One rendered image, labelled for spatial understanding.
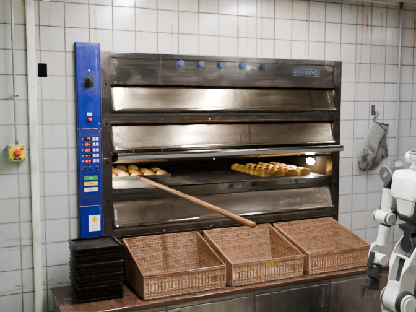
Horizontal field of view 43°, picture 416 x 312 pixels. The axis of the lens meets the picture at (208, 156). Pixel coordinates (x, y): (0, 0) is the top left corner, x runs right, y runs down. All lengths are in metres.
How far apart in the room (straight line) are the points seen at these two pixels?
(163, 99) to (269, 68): 0.89
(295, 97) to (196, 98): 0.83
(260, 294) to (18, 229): 1.60
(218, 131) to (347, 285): 1.43
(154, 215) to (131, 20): 1.33
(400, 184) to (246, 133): 1.24
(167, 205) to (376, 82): 2.04
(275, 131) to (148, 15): 1.28
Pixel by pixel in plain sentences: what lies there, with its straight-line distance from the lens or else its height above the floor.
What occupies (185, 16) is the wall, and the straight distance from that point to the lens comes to 3.76.
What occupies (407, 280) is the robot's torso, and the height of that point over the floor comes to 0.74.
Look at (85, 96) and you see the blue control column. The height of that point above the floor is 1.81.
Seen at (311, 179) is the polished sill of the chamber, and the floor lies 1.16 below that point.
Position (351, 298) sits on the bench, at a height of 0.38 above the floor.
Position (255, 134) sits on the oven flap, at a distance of 3.95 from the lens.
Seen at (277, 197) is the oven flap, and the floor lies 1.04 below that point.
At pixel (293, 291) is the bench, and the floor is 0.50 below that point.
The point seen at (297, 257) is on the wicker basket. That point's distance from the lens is 3.69.
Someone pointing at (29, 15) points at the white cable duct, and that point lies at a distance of 3.49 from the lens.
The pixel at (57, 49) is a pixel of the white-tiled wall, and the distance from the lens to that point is 3.50.
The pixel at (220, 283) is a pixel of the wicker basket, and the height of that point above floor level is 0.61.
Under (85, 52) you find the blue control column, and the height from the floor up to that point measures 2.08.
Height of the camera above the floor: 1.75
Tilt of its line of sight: 5 degrees down
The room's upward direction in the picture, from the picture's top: straight up
